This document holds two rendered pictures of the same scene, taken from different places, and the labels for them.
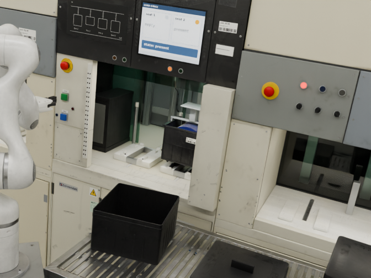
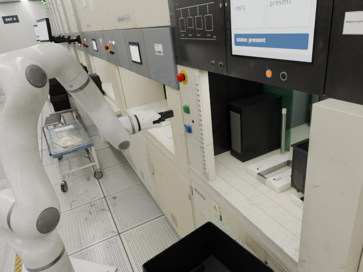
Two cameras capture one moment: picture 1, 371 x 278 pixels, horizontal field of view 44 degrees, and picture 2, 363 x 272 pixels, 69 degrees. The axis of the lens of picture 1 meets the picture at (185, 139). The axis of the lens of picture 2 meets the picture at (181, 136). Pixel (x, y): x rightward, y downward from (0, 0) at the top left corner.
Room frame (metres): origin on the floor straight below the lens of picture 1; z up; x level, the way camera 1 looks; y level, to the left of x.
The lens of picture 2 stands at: (1.26, -0.21, 1.59)
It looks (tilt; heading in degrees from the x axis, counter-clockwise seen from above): 24 degrees down; 46
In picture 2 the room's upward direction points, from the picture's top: 7 degrees counter-clockwise
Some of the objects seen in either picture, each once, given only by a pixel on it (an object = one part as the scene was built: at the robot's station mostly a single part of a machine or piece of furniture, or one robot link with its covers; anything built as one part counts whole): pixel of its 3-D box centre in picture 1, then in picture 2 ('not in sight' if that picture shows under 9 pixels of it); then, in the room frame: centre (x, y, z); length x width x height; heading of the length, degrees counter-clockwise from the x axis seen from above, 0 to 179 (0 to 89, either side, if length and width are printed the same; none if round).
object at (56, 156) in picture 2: not in sight; (74, 151); (2.36, 2.84, 0.24); 0.97 x 0.52 x 0.48; 72
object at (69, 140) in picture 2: not in sight; (67, 140); (2.27, 2.68, 0.47); 0.31 x 0.23 x 0.02; 91
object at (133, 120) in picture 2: not in sight; (133, 123); (1.85, 0.69, 1.20); 0.09 x 0.03 x 0.08; 70
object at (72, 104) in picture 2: not in sight; (65, 115); (2.97, 4.41, 0.24); 0.94 x 0.53 x 0.48; 69
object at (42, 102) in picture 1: (36, 104); (146, 120); (1.91, 0.66, 1.20); 0.11 x 0.10 x 0.07; 160
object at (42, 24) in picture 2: not in sight; (58, 32); (2.87, 3.49, 1.59); 0.50 x 0.41 x 0.36; 159
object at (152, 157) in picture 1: (140, 154); (277, 170); (2.28, 0.23, 0.89); 0.22 x 0.21 x 0.04; 159
